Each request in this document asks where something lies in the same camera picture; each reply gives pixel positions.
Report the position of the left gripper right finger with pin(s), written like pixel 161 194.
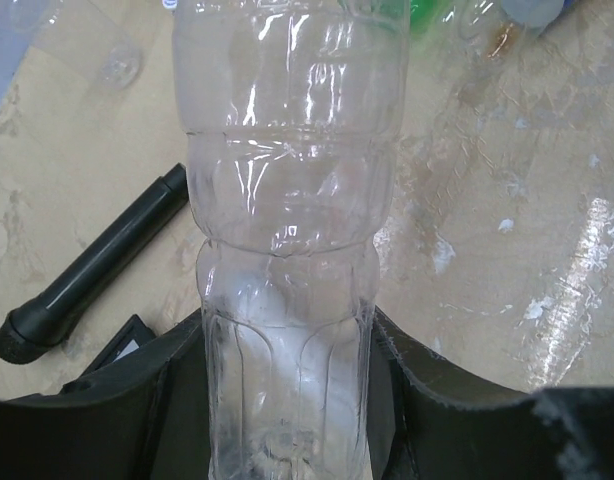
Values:
pixel 431 419

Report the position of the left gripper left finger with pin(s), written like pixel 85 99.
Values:
pixel 144 416

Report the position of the white cap with square mark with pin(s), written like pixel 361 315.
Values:
pixel 170 4

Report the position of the green plastic bottle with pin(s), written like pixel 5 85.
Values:
pixel 417 20

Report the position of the Pepsi label clear bottle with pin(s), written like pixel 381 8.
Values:
pixel 493 30

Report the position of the black white chessboard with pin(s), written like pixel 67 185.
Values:
pixel 117 345

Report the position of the black microphone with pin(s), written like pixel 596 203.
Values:
pixel 45 321

